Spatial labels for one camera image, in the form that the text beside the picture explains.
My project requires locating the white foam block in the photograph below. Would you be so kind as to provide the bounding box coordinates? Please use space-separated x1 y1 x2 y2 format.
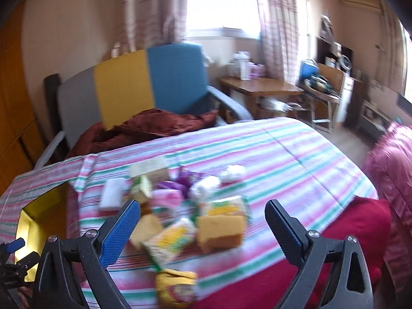
98 178 126 211

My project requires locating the yellow green snack packet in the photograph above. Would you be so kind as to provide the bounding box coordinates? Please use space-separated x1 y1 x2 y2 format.
142 218 197 269

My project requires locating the small green white carton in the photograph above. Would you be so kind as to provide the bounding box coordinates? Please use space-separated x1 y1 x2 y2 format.
131 175 152 204

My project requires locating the pink soap packet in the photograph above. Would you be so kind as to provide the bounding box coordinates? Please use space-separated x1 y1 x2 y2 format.
150 189 184 209

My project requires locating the yellow red snack bag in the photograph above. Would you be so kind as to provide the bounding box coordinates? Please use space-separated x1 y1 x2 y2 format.
155 269 198 308

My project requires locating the large beige carton box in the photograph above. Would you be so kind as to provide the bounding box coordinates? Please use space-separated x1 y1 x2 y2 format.
129 156 170 184

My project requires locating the purple foil wrapper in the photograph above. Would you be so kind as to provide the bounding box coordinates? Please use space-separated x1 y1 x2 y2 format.
156 167 205 200

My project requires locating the white plastic packet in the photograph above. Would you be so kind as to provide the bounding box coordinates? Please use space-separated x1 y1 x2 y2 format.
188 176 221 202

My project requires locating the gold cardboard box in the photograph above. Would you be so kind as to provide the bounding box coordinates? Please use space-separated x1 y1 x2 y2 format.
14 182 69 262

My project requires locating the striped pink green bedsheet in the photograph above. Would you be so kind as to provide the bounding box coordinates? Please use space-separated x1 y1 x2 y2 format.
1 118 390 308

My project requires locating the small white wrapped packet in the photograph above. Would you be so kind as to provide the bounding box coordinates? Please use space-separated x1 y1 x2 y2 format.
219 165 246 183

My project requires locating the dark red quilted blanket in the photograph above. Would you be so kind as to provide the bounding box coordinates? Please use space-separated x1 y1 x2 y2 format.
67 108 218 158

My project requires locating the pink quilted jacket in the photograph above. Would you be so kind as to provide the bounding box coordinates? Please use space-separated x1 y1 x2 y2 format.
362 121 411 293

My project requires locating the wooden wardrobe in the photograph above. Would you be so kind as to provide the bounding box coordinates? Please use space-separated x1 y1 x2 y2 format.
0 0 45 193

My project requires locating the grey yellow blue chair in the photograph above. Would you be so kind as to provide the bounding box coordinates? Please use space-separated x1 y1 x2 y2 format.
35 42 252 169

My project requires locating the wooden side table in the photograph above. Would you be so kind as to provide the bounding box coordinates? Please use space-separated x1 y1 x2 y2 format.
219 76 304 119

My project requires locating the wooden desk with clutter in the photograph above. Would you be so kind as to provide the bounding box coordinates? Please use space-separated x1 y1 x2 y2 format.
297 63 355 133

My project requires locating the blue bag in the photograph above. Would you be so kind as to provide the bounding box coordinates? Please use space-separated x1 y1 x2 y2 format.
299 59 319 81

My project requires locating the white product box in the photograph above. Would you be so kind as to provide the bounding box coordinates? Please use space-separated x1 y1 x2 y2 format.
233 51 250 81

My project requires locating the pink checked curtain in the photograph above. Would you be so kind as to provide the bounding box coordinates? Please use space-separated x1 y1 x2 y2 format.
257 0 299 84

